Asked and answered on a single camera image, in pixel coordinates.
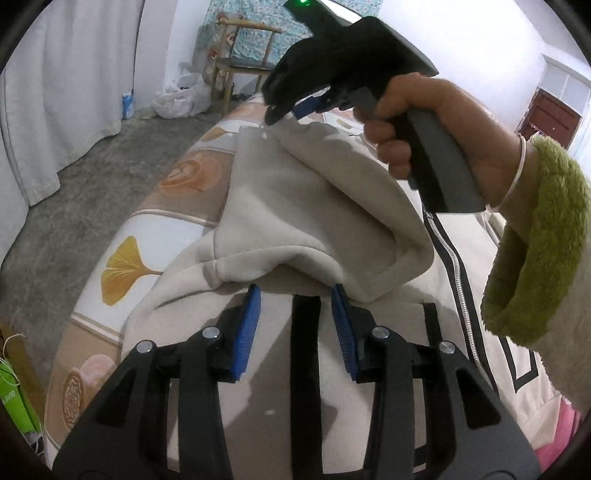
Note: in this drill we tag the white plastic bag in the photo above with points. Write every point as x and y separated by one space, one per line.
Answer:
171 104
196 90

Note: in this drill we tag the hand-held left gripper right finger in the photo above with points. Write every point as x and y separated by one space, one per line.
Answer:
344 323

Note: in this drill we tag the white curtain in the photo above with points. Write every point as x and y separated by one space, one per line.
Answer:
60 92

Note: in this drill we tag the teal patterned hanging cloth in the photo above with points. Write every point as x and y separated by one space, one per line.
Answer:
249 9

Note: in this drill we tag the green paper bag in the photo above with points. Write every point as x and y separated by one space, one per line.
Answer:
14 401

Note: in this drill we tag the silver bangle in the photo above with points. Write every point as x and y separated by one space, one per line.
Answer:
517 170

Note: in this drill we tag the cream hooded jacket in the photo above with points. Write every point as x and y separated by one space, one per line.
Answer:
300 207

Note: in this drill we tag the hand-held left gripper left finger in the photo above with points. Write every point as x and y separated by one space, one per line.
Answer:
249 323

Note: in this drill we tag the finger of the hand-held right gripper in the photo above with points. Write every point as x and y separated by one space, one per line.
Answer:
307 107
295 69

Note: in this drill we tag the person's right hand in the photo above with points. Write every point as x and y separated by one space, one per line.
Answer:
461 120

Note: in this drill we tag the checked leaf-print bed sheet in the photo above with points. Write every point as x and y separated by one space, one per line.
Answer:
152 184

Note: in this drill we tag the wooden chair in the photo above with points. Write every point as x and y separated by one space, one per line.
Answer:
244 64

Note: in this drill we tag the floral printed cloth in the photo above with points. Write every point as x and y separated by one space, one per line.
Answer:
213 50

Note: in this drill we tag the red wooden door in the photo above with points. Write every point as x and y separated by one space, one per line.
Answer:
549 115

